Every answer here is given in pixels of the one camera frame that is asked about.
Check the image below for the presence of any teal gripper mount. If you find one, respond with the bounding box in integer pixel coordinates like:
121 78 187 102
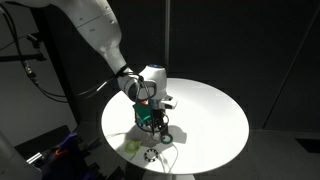
133 101 155 124

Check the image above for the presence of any black equipment platform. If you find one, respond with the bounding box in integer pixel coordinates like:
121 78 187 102
14 124 79 158

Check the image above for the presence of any grey vertical pole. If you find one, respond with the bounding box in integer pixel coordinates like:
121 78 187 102
164 0 171 76

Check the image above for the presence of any lime green bumpy ring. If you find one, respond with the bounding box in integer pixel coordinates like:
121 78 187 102
125 140 142 155

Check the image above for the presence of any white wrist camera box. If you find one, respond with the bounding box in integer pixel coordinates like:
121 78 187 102
159 95 179 111

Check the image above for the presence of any transparent ring with coloured beads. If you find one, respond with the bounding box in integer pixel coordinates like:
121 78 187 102
146 127 163 137

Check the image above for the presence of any black horizontal boom rod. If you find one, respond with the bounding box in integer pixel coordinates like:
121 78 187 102
0 53 47 64

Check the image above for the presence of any small black white checkered ring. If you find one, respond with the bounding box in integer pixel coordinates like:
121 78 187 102
143 148 160 163

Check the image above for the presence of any orange clamp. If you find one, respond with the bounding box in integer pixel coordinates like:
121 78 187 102
54 148 69 158

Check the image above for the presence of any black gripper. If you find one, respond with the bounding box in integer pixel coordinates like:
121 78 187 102
148 107 170 136

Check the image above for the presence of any black vertical post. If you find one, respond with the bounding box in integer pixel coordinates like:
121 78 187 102
30 6 83 128

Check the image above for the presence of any white table pedestal base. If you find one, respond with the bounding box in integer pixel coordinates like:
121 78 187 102
143 169 196 180

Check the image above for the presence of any dark green ring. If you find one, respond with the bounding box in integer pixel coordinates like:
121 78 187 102
159 133 174 145

